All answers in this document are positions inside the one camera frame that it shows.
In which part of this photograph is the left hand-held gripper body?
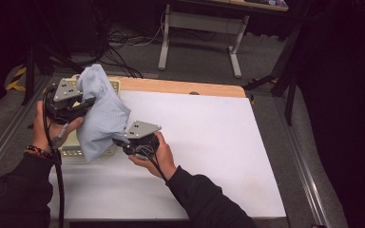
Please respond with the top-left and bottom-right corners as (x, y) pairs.
(43, 78), (87, 125)

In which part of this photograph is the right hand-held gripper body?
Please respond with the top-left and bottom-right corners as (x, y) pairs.
(124, 120), (163, 160)

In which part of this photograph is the light blue tank top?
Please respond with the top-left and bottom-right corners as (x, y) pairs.
(75, 64), (132, 163)

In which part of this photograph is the cream plastic basket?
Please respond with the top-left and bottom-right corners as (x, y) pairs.
(46, 77), (122, 159)

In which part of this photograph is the person's right hand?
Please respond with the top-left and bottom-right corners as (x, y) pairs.
(128, 131), (178, 181)

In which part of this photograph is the person's left hand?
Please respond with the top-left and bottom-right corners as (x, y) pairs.
(32, 100), (86, 153)

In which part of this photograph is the black tripod stand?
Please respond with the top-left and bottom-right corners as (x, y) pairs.
(20, 44), (95, 107)

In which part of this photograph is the yellow black hazard tape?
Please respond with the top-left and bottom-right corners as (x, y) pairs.
(5, 65), (55, 95)

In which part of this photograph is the white foam board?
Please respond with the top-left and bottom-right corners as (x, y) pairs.
(48, 89), (287, 221)

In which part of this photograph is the black metal stand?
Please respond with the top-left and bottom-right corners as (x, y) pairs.
(241, 18), (302, 126)

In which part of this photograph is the wooden desk top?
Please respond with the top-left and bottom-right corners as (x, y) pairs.
(170, 0), (290, 13)

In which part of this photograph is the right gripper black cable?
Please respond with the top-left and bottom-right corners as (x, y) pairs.
(135, 144), (169, 184)

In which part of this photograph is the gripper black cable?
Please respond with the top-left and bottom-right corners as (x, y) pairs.
(41, 85), (67, 228)
(135, 144), (169, 184)

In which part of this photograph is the bundle of black cables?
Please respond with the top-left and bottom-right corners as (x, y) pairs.
(89, 17), (145, 79)

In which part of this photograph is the beaded bracelet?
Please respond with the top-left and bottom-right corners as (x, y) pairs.
(25, 144), (55, 162)

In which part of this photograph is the aluminium floor rail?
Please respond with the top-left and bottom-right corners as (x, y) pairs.
(0, 74), (50, 188)
(272, 94), (331, 228)

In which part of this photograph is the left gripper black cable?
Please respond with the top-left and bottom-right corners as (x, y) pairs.
(41, 85), (67, 228)

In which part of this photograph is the white cable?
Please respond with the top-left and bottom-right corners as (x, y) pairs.
(132, 9), (167, 48)

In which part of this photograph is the white desk frame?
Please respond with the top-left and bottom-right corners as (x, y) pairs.
(157, 3), (251, 79)

